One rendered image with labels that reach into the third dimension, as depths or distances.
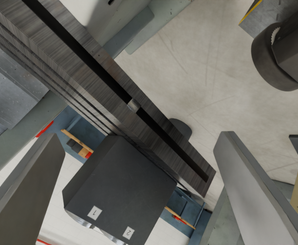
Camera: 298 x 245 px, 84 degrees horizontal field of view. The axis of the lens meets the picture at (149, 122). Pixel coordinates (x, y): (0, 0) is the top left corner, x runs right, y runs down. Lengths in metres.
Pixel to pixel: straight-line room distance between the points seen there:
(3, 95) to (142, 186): 0.56
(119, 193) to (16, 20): 0.36
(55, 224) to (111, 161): 4.79
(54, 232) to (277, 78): 5.13
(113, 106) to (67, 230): 5.02
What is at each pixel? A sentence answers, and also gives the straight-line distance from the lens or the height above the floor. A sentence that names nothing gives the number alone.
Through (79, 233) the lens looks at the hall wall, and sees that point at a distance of 5.38.
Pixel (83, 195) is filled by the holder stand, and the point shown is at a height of 1.10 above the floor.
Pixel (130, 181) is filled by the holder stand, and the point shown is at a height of 1.02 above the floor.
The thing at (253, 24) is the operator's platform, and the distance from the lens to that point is 0.73.
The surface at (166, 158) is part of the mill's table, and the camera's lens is 0.38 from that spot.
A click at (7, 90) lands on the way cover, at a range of 0.74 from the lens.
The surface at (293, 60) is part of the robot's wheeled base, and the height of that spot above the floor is 0.61.
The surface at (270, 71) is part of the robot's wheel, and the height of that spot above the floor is 0.60.
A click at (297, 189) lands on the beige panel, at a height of 0.38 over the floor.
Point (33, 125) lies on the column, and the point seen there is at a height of 1.05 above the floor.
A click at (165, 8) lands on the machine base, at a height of 0.20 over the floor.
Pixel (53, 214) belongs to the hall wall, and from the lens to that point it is 5.04.
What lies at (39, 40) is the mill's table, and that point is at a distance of 0.32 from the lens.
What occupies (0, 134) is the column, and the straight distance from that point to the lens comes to 0.79.
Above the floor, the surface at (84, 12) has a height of 0.87.
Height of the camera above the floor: 1.03
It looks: 21 degrees down
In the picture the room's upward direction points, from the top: 144 degrees counter-clockwise
